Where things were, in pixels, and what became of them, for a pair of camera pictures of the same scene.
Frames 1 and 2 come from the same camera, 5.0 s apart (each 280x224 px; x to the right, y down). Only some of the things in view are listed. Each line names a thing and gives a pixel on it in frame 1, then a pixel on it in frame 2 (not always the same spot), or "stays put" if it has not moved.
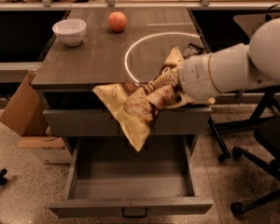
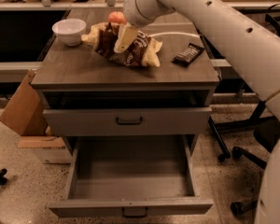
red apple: x=117 y=21 stays put
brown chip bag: x=134 y=107 to x=143 y=51
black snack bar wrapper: x=192 y=49 stays put
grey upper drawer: x=189 y=120 stays put
